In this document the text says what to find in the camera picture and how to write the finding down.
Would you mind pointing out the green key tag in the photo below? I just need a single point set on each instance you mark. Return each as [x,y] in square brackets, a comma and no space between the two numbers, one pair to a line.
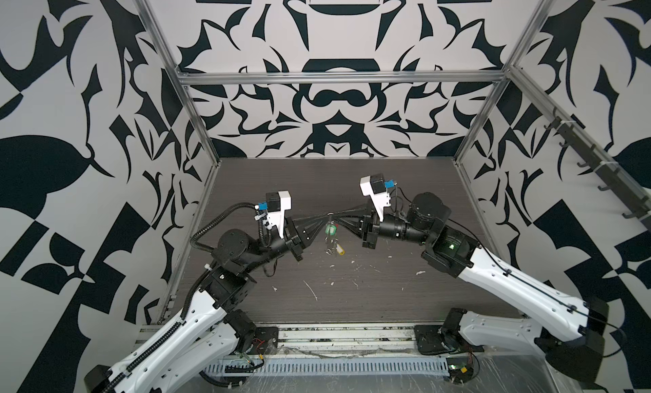
[331,230]

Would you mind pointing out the white slotted cable duct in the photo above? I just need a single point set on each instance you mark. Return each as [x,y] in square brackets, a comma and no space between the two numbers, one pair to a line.
[348,366]

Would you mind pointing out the black wall hook rack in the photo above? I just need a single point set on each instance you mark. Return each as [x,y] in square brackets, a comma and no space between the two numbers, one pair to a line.
[594,159]

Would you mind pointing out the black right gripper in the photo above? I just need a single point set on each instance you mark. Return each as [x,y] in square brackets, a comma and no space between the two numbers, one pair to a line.
[368,229]

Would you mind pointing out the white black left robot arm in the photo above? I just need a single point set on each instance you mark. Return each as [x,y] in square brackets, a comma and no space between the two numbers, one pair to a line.
[210,324]

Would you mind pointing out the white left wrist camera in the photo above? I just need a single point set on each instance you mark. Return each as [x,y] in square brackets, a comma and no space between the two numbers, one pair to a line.
[275,210]

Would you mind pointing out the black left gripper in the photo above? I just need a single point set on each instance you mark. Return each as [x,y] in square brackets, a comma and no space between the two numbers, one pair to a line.
[297,235]

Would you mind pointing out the red handled wire keyring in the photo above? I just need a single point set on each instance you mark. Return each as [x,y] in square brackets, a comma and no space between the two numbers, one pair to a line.
[331,242]

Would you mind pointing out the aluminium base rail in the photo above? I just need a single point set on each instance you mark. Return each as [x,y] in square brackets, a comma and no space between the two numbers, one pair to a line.
[337,340]

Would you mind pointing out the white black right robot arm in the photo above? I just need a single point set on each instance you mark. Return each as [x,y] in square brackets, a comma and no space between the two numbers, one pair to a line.
[566,330]

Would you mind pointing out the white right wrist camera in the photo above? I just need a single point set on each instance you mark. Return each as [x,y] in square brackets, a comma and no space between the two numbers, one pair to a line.
[377,188]

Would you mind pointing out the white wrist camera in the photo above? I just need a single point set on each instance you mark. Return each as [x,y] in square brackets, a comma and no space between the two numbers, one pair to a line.
[377,188]
[275,210]

